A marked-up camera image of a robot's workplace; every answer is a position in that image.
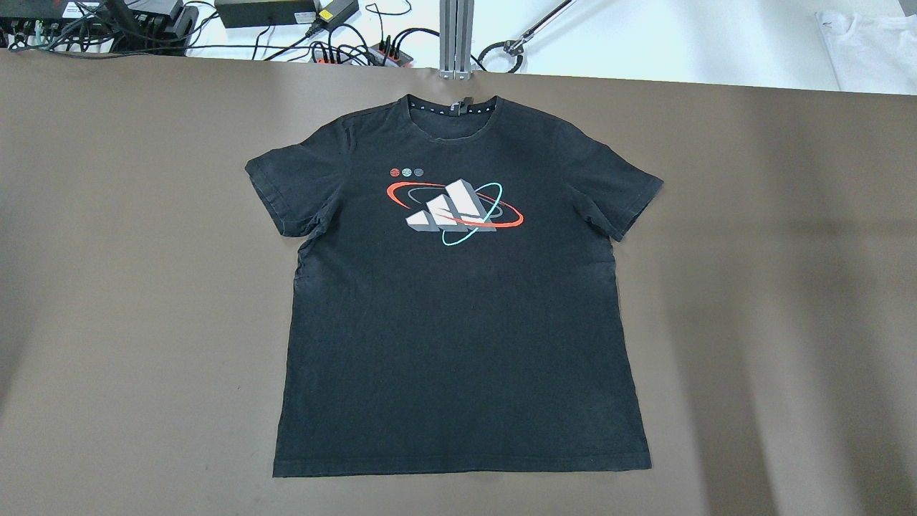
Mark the black graphic t-shirt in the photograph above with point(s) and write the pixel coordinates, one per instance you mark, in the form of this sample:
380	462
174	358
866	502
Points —
455	304

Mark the red black power strip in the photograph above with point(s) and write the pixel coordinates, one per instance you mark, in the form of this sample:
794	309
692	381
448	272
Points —
380	55

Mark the metal rod tool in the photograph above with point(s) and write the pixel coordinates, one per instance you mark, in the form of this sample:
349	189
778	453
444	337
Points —
515	47

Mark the black power adapter brick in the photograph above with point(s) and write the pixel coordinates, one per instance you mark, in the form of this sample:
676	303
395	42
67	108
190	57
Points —
234	14

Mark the black electronics box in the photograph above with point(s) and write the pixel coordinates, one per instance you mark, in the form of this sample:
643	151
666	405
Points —
120	27

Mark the white cloth on side table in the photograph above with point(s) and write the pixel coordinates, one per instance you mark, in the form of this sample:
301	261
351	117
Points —
870	53

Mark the aluminium frame post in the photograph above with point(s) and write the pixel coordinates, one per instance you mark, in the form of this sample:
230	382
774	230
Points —
456	28

